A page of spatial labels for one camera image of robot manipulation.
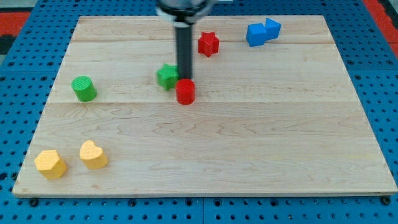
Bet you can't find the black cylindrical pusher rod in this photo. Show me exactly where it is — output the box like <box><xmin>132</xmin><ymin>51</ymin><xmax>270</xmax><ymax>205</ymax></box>
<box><xmin>174</xmin><ymin>22</ymin><xmax>193</xmax><ymax>79</ymax></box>

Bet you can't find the green cylinder block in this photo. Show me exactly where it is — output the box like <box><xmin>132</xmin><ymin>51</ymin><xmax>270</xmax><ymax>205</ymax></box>
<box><xmin>71</xmin><ymin>76</ymin><xmax>97</xmax><ymax>102</ymax></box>

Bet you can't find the red star block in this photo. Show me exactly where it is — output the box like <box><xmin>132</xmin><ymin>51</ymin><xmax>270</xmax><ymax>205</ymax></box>
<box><xmin>198</xmin><ymin>32</ymin><xmax>220</xmax><ymax>57</ymax></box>

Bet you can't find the red cylinder block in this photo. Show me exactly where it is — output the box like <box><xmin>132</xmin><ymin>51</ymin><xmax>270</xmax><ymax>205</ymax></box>
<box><xmin>175</xmin><ymin>79</ymin><xmax>195</xmax><ymax>105</ymax></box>

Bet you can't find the yellow heart block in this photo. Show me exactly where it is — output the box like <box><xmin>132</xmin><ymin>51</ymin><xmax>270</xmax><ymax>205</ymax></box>
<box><xmin>79</xmin><ymin>140</ymin><xmax>109</xmax><ymax>169</ymax></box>

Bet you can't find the yellow hexagon block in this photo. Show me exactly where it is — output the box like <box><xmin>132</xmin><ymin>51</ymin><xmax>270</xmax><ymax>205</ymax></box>
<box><xmin>34</xmin><ymin>149</ymin><xmax>68</xmax><ymax>180</ymax></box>

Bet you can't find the blue angular block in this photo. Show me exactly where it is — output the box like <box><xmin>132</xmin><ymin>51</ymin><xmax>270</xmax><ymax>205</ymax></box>
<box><xmin>246</xmin><ymin>18</ymin><xmax>282</xmax><ymax>47</ymax></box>

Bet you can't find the wooden board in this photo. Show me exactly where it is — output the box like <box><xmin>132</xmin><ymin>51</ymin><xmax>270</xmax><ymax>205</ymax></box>
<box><xmin>13</xmin><ymin>15</ymin><xmax>397</xmax><ymax>198</ymax></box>

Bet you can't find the green star block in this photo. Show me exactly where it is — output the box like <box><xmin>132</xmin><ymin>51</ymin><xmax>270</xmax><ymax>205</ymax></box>
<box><xmin>156</xmin><ymin>63</ymin><xmax>179</xmax><ymax>91</ymax></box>

